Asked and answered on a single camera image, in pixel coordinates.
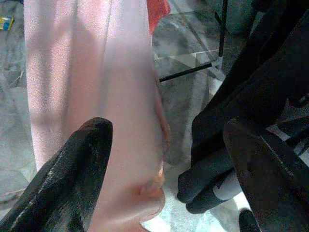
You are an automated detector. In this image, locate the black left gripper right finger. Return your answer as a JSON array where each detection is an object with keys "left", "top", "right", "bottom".
[{"left": 223, "top": 118, "right": 309, "bottom": 232}]

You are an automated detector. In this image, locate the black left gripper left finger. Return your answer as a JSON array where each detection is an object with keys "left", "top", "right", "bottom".
[{"left": 0, "top": 117, "right": 113, "bottom": 232}]

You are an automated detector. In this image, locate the black shirt with grey print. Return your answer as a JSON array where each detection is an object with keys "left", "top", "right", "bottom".
[{"left": 177, "top": 0, "right": 309, "bottom": 215}]

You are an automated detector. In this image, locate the pink shirt with red sleeves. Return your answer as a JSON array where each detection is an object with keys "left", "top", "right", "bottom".
[{"left": 23, "top": 0, "right": 172, "bottom": 232}]

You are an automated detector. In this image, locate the black metal drying rack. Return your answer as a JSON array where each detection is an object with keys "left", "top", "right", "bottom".
[{"left": 158, "top": 0, "right": 229, "bottom": 83}]

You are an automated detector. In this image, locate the yellow blue small packet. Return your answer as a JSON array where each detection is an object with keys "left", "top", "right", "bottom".
[{"left": 0, "top": 16, "right": 14, "bottom": 31}]

